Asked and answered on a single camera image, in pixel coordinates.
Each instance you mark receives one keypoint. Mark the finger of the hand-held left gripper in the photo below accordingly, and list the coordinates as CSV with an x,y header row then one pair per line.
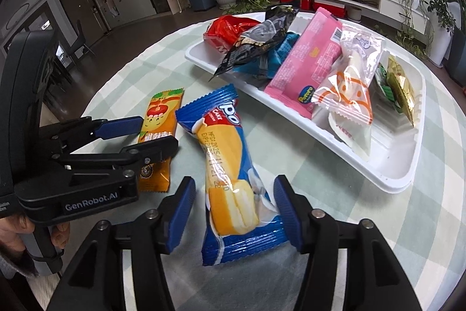
x,y
120,127
160,149

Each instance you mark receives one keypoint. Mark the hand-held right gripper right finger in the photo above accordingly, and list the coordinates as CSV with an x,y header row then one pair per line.
x,y
289,212

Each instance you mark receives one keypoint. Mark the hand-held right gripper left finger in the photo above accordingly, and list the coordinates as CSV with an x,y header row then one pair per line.
x,y
180,216

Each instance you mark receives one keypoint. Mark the orange fruit bar packet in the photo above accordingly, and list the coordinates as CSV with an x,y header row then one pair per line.
x,y
158,114

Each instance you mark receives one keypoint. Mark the blue cake packet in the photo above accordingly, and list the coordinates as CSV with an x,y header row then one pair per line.
x,y
225,165

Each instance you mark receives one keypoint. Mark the white plastic tray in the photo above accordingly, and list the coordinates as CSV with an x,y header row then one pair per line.
x,y
397,165

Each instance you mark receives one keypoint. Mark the clear orange-print snack packet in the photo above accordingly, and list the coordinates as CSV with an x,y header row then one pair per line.
x,y
342,96

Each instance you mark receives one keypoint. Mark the red snack packet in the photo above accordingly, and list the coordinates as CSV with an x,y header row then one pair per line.
x,y
225,30

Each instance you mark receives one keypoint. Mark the black snack packet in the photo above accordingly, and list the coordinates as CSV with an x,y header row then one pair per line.
x,y
251,45

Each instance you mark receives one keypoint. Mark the pink snack packet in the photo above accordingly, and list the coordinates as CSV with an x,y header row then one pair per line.
x,y
305,63

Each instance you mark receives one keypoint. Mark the green snack packet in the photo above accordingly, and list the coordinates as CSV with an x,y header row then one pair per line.
x,y
384,88

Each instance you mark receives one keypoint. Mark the gold snack packet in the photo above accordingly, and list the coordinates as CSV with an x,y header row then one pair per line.
x,y
400,88

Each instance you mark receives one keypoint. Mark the clear packet with white snack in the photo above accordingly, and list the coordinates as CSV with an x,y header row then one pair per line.
x,y
364,45

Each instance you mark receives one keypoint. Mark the person's left hand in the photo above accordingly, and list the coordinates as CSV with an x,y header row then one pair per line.
x,y
60,236

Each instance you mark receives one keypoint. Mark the green checked tablecloth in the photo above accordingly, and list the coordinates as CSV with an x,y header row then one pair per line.
x,y
327,223

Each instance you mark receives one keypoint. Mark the white red-striped snack packet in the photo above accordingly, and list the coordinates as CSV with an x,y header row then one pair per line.
x,y
353,139

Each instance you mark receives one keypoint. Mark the dark wooden door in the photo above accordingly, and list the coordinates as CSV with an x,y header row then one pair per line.
x,y
80,5

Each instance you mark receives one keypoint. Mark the light blue snack packet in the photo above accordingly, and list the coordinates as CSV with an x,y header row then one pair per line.
x,y
280,54

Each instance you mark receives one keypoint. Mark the red storage box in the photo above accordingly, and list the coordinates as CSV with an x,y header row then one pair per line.
x,y
295,2
329,8

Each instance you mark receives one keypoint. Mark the small grey pot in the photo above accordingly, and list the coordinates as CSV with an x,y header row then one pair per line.
x,y
354,14

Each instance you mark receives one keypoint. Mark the plant in white pot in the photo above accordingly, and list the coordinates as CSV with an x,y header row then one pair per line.
x,y
440,41

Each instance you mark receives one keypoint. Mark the white television cabinet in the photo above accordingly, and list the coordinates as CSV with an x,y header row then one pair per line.
x,y
386,1

